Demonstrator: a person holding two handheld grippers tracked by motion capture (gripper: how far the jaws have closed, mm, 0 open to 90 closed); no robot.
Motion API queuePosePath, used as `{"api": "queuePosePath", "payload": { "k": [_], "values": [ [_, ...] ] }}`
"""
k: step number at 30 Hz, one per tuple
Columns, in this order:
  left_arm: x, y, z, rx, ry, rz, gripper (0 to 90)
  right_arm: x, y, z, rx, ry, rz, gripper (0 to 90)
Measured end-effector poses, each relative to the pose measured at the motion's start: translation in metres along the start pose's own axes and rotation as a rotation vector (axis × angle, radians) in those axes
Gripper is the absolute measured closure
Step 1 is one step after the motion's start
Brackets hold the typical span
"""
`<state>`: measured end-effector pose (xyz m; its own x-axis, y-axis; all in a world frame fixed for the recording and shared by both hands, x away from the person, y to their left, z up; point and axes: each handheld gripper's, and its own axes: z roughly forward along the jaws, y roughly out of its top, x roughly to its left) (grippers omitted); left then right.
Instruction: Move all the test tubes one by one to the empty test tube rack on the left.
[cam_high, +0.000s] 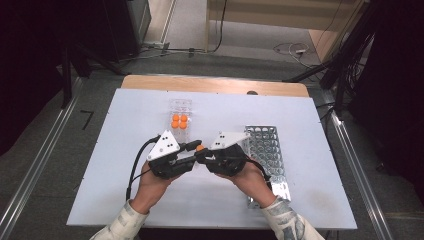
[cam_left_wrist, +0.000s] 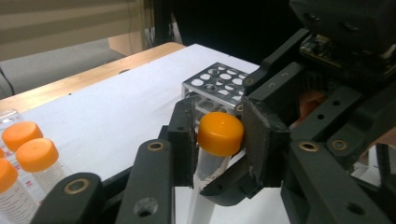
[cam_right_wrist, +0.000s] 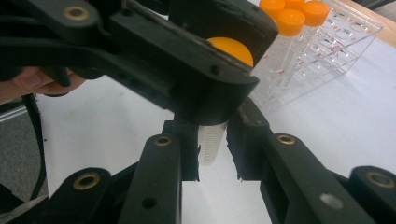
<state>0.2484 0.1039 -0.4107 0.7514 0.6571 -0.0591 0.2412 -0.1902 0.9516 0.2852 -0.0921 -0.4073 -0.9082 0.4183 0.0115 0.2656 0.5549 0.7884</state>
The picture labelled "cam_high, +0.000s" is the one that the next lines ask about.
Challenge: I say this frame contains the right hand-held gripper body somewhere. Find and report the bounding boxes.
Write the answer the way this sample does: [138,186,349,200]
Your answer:
[206,131,251,177]

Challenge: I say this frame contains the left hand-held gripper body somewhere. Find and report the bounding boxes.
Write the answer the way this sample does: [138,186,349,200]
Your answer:
[146,129,194,180]

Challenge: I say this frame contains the metal test tube rack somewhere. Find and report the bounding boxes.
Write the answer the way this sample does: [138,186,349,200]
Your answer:
[244,125,292,210]

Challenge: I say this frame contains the clear plastic tube rack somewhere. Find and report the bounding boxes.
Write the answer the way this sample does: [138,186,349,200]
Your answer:
[162,98,194,152]

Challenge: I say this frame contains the person's left hand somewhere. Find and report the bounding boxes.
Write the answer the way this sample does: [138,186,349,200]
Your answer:
[129,161,181,214]

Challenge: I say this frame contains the person's right hand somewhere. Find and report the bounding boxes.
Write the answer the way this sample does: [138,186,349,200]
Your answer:
[216,161,278,209]

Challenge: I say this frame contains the wooden table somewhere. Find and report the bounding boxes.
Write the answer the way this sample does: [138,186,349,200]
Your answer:
[120,74,310,98]

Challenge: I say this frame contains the grey power strip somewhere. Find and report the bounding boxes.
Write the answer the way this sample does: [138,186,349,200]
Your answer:
[143,40,171,51]

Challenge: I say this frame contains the black metal stand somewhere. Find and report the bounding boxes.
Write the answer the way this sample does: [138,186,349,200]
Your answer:
[59,43,129,109]

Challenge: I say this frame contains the black cabinet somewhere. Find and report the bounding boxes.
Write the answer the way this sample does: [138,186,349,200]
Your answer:
[99,0,153,64]

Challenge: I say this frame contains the light wooden furniture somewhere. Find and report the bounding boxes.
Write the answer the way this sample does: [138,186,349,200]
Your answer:
[204,0,368,64]

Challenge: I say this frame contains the dark curtain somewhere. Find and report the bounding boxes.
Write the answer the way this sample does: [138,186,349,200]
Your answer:
[0,0,111,156]
[348,0,424,201]

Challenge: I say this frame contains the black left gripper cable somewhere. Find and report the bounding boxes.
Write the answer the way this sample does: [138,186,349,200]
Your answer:
[125,134,162,202]

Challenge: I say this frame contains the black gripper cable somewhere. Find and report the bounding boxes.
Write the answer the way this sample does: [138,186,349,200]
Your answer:
[125,134,162,202]
[245,159,273,192]

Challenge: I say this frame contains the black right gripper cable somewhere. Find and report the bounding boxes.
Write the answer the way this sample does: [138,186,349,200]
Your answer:
[245,159,273,192]

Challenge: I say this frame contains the grey floor cable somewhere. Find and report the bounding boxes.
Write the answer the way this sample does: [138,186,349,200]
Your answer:
[119,46,208,64]

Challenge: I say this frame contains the hanging black cable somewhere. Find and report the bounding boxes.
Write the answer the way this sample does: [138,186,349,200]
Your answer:
[212,0,229,54]

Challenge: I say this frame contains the aluminium floor rail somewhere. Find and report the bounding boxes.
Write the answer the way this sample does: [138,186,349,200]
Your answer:
[0,77,84,240]
[321,89,394,240]

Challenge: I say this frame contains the white floor cable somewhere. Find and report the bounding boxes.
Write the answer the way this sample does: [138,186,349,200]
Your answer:
[273,42,321,68]

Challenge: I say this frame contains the black stand with cables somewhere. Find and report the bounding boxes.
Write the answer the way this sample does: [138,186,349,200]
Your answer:
[283,0,379,118]

